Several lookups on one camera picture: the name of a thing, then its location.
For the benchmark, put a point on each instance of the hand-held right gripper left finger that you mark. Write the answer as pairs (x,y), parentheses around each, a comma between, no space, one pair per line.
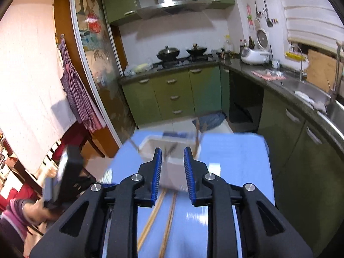
(157,177)

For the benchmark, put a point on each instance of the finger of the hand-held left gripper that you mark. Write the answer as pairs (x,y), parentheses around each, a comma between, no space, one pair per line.
(75,157)

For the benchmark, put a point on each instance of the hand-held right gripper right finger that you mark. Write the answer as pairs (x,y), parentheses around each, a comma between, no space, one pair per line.
(189,177)

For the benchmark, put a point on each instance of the white plastic utensil holder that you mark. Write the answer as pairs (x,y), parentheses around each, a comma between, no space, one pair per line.
(174,172)

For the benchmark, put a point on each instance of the light wooden chopstick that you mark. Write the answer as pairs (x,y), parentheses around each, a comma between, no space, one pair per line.
(151,217)
(168,220)
(134,145)

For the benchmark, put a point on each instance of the person's left hand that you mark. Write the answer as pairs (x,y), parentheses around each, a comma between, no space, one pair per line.
(37,213)

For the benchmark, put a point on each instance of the wooden chair with red cushion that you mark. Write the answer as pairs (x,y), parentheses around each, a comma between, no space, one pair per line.
(72,142)

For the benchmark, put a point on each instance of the blue star-print tablecloth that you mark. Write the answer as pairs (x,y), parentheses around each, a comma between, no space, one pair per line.
(236,172)

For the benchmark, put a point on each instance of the blue cloth bundle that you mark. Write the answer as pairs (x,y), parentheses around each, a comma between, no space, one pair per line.
(213,121)

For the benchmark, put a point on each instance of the checked apron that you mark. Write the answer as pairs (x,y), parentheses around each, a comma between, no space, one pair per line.
(78,94)

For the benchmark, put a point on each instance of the green base cabinet with drawers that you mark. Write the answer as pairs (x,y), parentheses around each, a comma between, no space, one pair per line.
(172,94)

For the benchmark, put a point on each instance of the white hanging cloth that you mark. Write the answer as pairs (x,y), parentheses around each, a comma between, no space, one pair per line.
(29,86)

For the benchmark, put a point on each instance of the sliding door with print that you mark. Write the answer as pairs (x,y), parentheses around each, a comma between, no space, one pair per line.
(99,59)

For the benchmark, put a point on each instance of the plastic bags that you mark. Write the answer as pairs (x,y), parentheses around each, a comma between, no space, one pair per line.
(137,69)

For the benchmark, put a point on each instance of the black gas stove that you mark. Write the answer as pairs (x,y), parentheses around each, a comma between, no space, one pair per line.
(185,61)

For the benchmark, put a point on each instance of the green base cabinet under sink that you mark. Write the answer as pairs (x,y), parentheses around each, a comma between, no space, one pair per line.
(303,161)

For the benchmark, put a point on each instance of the black wok with lid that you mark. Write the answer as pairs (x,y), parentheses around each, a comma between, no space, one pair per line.
(168,53)

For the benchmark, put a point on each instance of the pink dish cloth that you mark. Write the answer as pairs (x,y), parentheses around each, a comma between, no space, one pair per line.
(267,75)

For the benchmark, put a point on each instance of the yellow-cap oil bottle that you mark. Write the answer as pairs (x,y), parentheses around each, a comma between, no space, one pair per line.
(227,44)

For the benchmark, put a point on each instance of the white rice cooker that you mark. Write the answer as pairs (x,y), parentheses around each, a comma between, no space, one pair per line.
(255,55)

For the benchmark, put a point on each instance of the white cup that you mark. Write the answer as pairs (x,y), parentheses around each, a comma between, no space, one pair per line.
(275,64)

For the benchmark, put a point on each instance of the white rag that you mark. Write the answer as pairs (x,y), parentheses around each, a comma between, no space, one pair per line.
(309,99)

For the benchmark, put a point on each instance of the dark sauce bottles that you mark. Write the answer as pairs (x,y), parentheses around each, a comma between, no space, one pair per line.
(247,43)

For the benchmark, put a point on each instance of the steel sink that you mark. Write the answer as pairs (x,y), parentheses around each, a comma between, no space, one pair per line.
(311,88)

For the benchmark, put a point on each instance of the curved steel faucet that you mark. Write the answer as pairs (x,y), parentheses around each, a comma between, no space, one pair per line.
(302,67)

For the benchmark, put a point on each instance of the yellow-green sponge rack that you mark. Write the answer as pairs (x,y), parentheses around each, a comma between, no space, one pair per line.
(294,56)

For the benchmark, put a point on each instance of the wooden cutting board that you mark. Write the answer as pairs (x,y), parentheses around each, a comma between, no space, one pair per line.
(322,70)

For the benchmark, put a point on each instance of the red hanging tool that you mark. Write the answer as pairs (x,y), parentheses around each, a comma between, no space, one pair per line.
(250,16)

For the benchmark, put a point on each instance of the hanging ladle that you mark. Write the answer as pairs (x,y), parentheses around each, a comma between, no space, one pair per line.
(258,18)

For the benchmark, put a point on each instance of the hanging black spatula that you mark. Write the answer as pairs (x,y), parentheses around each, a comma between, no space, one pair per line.
(269,21)

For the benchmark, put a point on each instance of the steel range hood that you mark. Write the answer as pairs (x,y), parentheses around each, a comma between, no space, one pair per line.
(172,0)

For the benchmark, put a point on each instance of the tall steel faucet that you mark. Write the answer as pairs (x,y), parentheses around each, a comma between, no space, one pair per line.
(337,72)

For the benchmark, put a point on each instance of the white window blind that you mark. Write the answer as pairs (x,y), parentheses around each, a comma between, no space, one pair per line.
(309,13)

